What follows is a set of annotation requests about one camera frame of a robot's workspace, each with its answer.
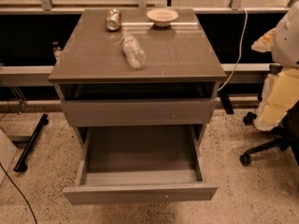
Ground black table leg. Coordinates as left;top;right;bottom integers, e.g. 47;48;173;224
13;114;49;172
218;91;235;115

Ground silver soda can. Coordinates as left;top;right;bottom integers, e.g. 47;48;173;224
106;8;121;31

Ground black office chair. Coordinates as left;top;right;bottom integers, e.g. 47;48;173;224
239;63;299;166

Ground grey top drawer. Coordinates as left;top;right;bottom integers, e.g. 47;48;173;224
61;99;216;127

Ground clear plastic water bottle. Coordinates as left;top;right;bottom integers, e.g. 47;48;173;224
121;34;146;69

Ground black table leg left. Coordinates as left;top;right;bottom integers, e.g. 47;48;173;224
13;114;49;172

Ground black cable on floor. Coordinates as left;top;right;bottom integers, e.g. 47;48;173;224
0;161;38;224

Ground grey drawer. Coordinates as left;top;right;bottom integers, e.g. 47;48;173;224
61;99;216;127
63;125;217;204

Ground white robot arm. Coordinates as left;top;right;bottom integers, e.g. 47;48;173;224
251;2;299;131

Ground grey drawer cabinet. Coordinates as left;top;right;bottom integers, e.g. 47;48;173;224
49;9;225;141

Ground white bowl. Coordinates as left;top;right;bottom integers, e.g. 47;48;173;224
147;8;178;27

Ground white cable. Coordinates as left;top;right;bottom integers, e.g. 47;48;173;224
217;7;249;92

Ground black table leg right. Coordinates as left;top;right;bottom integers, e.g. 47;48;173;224
218;91;235;115

